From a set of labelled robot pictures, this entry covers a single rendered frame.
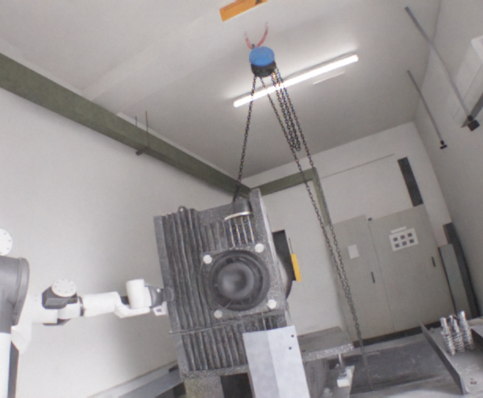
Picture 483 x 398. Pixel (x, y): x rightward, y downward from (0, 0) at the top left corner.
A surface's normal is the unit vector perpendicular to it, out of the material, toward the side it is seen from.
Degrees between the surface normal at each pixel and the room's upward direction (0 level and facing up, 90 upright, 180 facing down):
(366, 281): 90
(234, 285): 90
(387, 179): 90
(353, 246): 90
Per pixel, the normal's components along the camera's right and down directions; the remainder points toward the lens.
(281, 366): -0.22, -0.25
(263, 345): -0.52, -0.16
